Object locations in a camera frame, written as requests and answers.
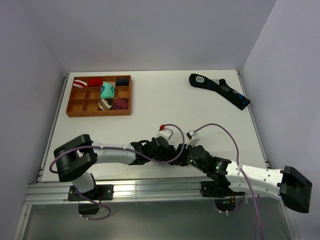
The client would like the brown wooden organizer tray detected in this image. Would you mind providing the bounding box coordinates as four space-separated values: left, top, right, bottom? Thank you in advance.
66 75 133 118

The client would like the teal sock roll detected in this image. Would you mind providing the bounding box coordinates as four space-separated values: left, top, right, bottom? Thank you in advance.
100 82 115 99

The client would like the dark navy sock roll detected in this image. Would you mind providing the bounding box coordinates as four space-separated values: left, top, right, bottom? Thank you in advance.
116 77 130 87

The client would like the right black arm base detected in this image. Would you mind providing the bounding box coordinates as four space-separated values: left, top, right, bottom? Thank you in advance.
200 180 245 213

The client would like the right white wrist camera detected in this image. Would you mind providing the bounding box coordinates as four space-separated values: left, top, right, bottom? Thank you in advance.
186 130 200 148

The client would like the red white striped sock roll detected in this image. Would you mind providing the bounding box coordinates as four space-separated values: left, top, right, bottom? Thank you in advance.
72 79 88 88

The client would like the black blue patterned sock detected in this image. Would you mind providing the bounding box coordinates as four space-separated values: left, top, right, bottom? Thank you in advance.
188 73 251 110

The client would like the aluminium table frame rail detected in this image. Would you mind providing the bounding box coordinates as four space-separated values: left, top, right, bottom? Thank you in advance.
23 177 208 205

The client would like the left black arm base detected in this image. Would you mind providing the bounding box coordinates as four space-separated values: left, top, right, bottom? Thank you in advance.
67 184 114 218

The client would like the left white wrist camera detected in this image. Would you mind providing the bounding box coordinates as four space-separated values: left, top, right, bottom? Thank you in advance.
156 124 174 142

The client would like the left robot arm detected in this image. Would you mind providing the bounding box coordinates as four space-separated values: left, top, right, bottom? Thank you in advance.
49 134 177 200

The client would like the brown white sock roll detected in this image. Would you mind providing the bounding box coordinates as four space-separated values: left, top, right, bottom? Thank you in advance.
98 98 114 111

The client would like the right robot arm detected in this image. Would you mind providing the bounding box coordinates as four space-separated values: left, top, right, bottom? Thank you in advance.
174 145 313 214

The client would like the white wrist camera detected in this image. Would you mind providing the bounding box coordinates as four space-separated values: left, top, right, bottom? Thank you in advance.
186 130 200 148
156 124 174 142

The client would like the purple sock roll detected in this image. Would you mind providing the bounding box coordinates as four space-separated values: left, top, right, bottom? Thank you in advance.
113 97 129 110

